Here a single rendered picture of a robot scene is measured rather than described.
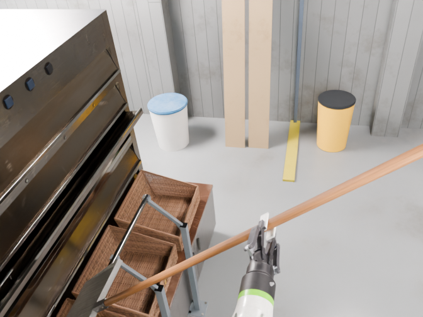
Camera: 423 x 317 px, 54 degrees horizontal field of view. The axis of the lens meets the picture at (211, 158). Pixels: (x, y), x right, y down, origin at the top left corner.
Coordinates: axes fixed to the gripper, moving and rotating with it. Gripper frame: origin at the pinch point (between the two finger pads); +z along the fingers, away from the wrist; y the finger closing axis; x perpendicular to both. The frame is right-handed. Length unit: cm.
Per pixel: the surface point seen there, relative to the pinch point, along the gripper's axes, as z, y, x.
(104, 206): 91, -7, -153
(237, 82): 314, 41, -125
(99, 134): 107, -42, -121
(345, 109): 303, 133, -52
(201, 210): 137, 59, -140
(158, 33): 341, -53, -167
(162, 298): 36, 40, -117
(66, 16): 143, -105, -96
